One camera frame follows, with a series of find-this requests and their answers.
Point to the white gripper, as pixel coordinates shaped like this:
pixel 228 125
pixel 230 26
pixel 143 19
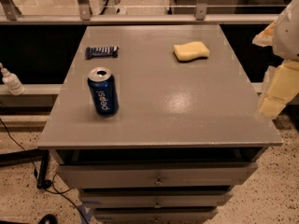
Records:
pixel 288 36

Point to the yellow sponge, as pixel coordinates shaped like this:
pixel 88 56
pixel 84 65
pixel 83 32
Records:
pixel 190 51

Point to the blue pepsi can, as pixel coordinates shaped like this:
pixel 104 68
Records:
pixel 102 86

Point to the grey drawer cabinet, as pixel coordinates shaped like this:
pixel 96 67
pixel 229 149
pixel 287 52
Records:
pixel 200 111

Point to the top grey drawer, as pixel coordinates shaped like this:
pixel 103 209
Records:
pixel 156 175

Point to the grey drawer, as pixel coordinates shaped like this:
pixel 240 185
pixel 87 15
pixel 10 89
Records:
pixel 156 199
pixel 155 215
pixel 156 175

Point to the blue striped snack bar wrapper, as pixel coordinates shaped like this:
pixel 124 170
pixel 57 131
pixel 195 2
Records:
pixel 101 52

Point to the middle grey drawer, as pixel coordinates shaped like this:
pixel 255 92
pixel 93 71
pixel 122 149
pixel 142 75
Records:
pixel 156 199

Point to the bottom grey drawer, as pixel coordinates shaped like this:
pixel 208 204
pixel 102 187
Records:
pixel 155 215

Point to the metal railing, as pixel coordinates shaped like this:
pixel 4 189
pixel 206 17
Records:
pixel 97 12

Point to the white plastic bottle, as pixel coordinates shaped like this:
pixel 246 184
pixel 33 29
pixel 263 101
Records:
pixel 12 82

